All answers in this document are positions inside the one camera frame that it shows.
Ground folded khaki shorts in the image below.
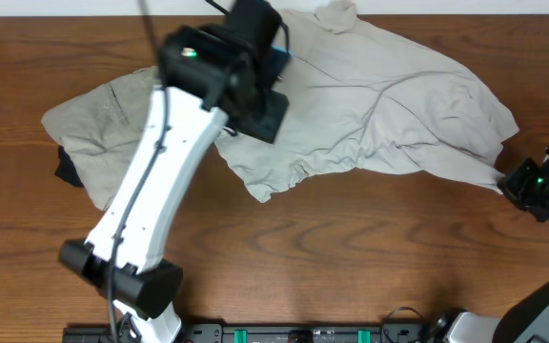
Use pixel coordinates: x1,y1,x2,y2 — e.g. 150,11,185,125
42,67,158,211

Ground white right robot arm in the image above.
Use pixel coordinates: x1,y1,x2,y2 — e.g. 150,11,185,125
424,146,549,343

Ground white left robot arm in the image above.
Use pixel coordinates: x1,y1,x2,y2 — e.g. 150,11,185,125
59,24,290,342

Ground light grey t-shirt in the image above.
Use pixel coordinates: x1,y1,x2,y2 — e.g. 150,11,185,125
215,1,519,202

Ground black garment under shorts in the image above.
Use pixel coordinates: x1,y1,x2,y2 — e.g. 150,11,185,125
54,146,84,188

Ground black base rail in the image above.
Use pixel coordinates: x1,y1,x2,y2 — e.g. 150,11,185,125
62,307,447,343

